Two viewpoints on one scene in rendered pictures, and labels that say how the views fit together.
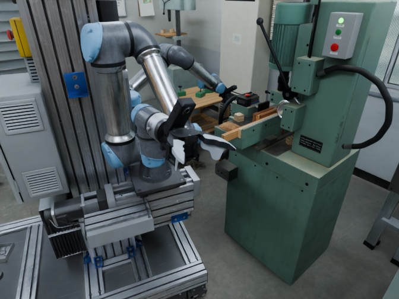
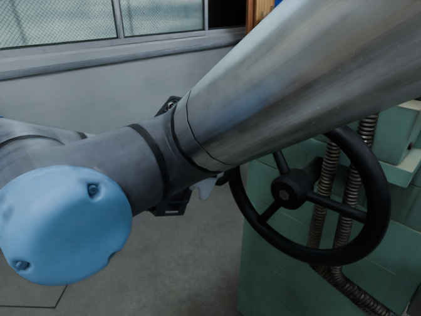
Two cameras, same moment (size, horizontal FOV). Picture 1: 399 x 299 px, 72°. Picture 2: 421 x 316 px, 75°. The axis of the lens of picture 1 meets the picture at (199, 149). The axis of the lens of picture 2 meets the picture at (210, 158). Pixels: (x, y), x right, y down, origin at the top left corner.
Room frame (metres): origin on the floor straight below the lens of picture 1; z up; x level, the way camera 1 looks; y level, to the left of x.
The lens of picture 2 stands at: (1.93, 0.13, 1.09)
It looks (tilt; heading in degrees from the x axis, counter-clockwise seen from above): 30 degrees down; 265
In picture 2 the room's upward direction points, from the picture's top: straight up
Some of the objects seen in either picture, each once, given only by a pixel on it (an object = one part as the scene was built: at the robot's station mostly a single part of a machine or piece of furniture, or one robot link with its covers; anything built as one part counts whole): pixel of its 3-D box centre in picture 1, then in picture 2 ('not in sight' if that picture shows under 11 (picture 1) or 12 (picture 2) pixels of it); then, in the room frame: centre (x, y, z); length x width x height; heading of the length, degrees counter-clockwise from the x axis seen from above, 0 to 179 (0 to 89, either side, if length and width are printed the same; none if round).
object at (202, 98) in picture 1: (195, 113); not in sight; (2.99, 0.05, 0.32); 0.66 x 0.57 x 0.64; 129
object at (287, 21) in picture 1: (290, 37); not in sight; (1.49, -0.46, 1.35); 0.18 x 0.18 x 0.31
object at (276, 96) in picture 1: (283, 99); not in sight; (1.48, -0.47, 1.03); 0.14 x 0.07 x 0.09; 40
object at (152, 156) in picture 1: (157, 146); not in sight; (0.77, 0.14, 1.12); 0.11 x 0.08 x 0.11; 127
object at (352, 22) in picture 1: (341, 35); not in sight; (1.16, -0.56, 1.40); 0.10 x 0.06 x 0.16; 40
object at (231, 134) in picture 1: (260, 123); not in sight; (1.39, -0.34, 0.92); 0.59 x 0.02 x 0.04; 130
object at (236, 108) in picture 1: (246, 109); (371, 115); (1.61, -0.29, 0.92); 0.15 x 0.13 x 0.09; 130
